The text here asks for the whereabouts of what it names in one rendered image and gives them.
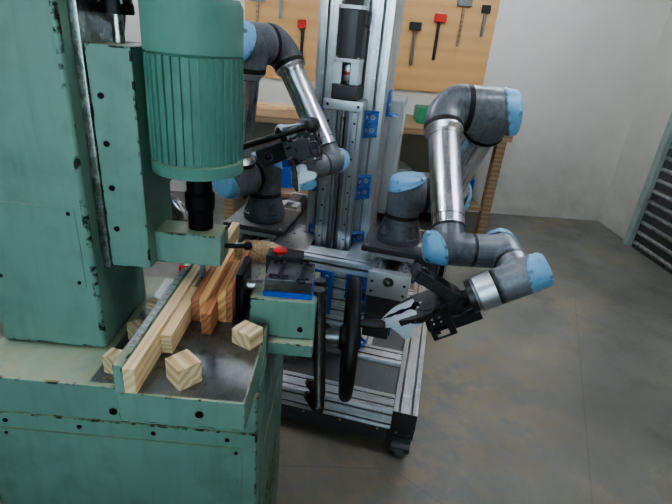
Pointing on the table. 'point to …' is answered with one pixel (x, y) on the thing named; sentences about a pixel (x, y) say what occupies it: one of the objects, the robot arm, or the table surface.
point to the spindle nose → (199, 205)
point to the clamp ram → (244, 283)
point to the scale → (156, 308)
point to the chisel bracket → (191, 244)
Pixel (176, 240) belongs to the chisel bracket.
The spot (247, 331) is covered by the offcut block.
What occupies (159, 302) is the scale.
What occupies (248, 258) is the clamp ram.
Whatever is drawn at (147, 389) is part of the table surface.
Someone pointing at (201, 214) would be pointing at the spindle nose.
